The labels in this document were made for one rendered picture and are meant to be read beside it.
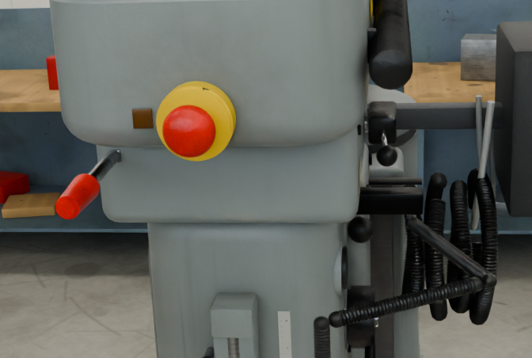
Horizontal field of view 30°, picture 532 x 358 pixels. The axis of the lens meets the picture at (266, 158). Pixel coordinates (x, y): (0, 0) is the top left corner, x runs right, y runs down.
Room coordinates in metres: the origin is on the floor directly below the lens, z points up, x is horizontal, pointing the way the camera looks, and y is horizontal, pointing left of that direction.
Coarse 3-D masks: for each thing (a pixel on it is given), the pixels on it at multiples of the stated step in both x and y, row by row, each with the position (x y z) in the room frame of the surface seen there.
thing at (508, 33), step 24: (504, 24) 1.30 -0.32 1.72; (528, 24) 1.30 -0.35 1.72; (504, 48) 1.22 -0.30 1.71; (528, 48) 1.14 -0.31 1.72; (504, 72) 1.21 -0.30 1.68; (528, 72) 1.13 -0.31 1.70; (504, 96) 1.21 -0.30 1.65; (528, 96) 1.13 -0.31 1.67; (504, 120) 1.20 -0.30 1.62; (528, 120) 1.13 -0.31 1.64; (504, 144) 1.19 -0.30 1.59; (528, 144) 1.13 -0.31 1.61; (504, 168) 1.18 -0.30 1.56; (528, 168) 1.13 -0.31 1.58; (504, 192) 1.18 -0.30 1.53; (528, 192) 1.13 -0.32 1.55; (528, 216) 1.13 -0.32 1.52
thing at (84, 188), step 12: (108, 156) 0.84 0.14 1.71; (120, 156) 0.86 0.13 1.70; (96, 168) 0.81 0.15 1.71; (108, 168) 0.82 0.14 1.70; (84, 180) 0.76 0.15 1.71; (96, 180) 0.77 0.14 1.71; (72, 192) 0.74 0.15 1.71; (84, 192) 0.75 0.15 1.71; (96, 192) 0.77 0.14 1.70; (60, 204) 0.73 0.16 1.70; (72, 204) 0.72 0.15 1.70; (84, 204) 0.74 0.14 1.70; (60, 216) 0.73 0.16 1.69; (72, 216) 0.73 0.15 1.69
